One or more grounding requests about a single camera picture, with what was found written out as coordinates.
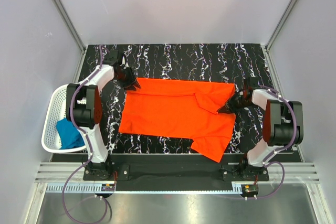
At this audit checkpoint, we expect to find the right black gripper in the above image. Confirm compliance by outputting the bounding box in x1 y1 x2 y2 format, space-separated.
217 91 254 116

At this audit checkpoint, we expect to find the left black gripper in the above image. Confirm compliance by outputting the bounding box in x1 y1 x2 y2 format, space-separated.
115 66 140 91

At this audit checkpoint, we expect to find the orange t-shirt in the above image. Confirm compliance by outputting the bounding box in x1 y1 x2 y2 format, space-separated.
119 78 236 163

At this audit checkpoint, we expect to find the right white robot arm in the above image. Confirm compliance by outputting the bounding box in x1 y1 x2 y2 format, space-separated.
217 84 303 180

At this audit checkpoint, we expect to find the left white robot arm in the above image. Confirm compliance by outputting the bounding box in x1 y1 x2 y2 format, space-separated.
66 64 140 180

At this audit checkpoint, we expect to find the blue t-shirt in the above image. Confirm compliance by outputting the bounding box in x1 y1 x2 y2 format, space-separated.
56 118 85 150

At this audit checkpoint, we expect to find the white plastic laundry basket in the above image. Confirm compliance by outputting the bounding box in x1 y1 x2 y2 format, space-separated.
41 84 86 154

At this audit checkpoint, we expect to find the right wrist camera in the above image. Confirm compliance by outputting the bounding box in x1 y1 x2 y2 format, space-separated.
244 77 260 90

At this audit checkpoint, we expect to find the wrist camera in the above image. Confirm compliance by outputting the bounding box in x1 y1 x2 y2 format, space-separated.
244 77 260 90
103 50 128 67

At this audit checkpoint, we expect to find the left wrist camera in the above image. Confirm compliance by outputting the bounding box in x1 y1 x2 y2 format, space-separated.
103 50 128 67

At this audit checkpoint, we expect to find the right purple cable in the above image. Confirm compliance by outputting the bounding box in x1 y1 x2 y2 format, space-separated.
214 84 300 200

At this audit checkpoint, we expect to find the purple cable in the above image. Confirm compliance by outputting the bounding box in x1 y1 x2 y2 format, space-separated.
214 84 300 200
61 44 112 223

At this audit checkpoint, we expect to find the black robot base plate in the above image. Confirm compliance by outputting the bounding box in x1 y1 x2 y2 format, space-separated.
83 154 269 188

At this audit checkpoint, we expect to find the slotted cable duct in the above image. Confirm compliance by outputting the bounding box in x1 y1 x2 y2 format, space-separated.
46 183 242 195

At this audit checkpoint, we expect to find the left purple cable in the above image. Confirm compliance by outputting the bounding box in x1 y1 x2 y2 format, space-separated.
61 44 112 223

